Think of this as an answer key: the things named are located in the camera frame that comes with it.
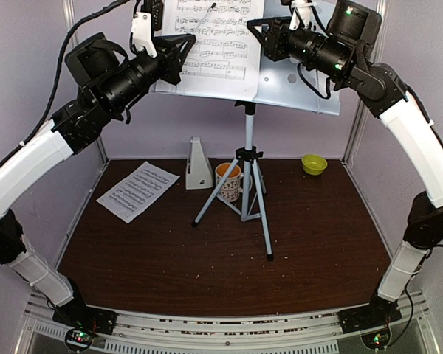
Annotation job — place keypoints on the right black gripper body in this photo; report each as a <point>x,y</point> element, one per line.
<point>277,48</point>

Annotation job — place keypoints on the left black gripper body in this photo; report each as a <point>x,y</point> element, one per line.
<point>169,51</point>

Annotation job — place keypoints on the sheet music page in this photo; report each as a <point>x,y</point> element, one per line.
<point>138,191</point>
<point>225,60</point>

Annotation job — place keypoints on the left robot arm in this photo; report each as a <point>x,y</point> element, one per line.
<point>110,83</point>

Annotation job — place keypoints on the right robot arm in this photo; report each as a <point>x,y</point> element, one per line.
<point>342,52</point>

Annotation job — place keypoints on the white tripod stand pole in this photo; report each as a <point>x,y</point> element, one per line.
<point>253,186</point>

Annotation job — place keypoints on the white metronome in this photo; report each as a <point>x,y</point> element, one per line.
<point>198,171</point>

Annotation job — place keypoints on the green bowl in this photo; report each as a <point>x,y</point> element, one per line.
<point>313,165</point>

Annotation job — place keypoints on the yellow patterned mug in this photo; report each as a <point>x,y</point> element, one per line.
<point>232,188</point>

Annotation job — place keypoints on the left wire page holder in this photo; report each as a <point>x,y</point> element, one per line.
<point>204,18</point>

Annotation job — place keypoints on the wire page holder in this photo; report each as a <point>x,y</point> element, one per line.
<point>319,89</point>
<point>204,18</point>

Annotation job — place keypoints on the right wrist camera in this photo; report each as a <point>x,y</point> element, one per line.
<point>301,12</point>

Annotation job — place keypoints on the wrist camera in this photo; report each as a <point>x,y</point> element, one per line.
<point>147,19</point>
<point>301,12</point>

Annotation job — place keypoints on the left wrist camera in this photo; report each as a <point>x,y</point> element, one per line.
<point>147,19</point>

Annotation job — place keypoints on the right wire page holder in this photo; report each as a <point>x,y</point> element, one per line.
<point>319,89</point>

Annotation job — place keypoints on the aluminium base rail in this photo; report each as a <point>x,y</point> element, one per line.
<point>311,332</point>

